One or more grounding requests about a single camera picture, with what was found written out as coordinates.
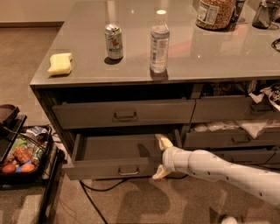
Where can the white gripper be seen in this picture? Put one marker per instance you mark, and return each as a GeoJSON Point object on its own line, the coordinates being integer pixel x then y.
{"type": "Point", "coordinates": [171, 159]}

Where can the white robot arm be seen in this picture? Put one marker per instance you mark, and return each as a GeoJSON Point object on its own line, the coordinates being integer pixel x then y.
{"type": "Point", "coordinates": [202, 164]}

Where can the grey drawer cabinet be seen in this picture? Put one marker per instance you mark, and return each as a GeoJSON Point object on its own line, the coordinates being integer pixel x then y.
{"type": "Point", "coordinates": [200, 63]}

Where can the plastic bags in drawer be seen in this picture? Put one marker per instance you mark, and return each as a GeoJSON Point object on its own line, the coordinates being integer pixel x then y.
{"type": "Point", "coordinates": [252, 127]}

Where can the clear water bottle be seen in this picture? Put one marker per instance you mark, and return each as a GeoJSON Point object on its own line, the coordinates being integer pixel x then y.
{"type": "Point", "coordinates": [159, 43]}

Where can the black white patterned bag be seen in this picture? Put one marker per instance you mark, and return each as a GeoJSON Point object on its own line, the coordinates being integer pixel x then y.
{"type": "Point", "coordinates": [272, 93]}

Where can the green soda can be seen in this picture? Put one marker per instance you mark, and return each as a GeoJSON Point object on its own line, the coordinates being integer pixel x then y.
{"type": "Point", "coordinates": [114, 41]}

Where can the black basket of groceries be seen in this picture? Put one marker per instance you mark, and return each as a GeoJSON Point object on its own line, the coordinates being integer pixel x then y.
{"type": "Point", "coordinates": [24, 154]}

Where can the yellow sponge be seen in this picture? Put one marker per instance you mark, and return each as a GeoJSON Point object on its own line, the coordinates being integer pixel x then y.
{"type": "Point", "coordinates": [60, 63]}

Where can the large snack jar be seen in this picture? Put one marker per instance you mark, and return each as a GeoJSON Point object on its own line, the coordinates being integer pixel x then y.
{"type": "Point", "coordinates": [214, 14]}

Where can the dark pepper mill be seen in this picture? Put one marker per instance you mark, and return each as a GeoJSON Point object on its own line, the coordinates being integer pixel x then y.
{"type": "Point", "coordinates": [237, 10]}

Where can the dark glass container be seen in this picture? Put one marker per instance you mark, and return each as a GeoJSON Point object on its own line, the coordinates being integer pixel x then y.
{"type": "Point", "coordinates": [268, 11]}

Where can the black cart frame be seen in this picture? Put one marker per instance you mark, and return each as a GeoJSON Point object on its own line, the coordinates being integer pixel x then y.
{"type": "Point", "coordinates": [32, 203]}

